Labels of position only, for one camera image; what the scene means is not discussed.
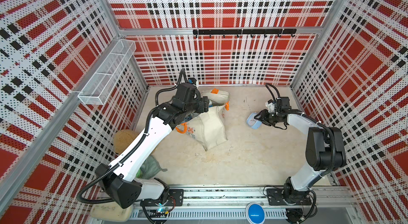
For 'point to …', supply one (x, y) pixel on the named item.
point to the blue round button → (255, 213)
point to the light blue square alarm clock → (253, 122)
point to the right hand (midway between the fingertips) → (258, 118)
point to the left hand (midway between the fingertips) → (203, 101)
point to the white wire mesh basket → (97, 89)
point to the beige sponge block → (110, 212)
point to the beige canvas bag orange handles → (207, 128)
